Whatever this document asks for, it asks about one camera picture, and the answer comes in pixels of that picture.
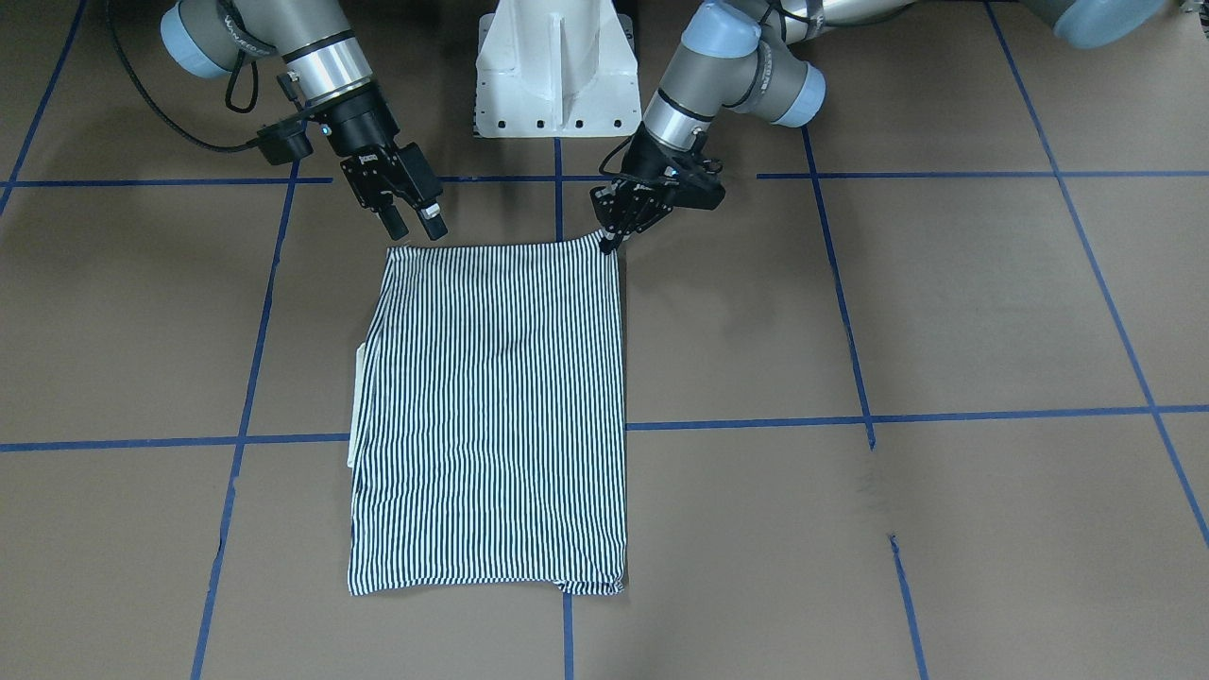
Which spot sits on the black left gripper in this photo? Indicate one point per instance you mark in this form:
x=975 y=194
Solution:
x=648 y=161

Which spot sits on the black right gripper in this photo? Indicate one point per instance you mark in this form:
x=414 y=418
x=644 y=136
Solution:
x=360 y=122

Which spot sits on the blue white striped polo shirt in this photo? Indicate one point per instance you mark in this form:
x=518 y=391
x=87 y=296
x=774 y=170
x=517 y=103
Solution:
x=487 y=435

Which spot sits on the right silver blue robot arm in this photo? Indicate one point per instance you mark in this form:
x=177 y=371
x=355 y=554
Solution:
x=328 y=79

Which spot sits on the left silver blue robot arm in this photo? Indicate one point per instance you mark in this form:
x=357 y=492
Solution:
x=732 y=56

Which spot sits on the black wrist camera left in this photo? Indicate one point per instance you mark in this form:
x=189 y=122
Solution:
x=695 y=184

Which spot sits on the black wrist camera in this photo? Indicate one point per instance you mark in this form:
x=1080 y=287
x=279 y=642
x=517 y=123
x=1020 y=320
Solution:
x=695 y=184
x=284 y=143

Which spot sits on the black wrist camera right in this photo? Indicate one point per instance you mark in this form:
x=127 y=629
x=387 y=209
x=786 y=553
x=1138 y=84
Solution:
x=284 y=143

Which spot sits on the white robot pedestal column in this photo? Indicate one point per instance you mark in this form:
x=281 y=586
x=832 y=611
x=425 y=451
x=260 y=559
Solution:
x=556 y=69

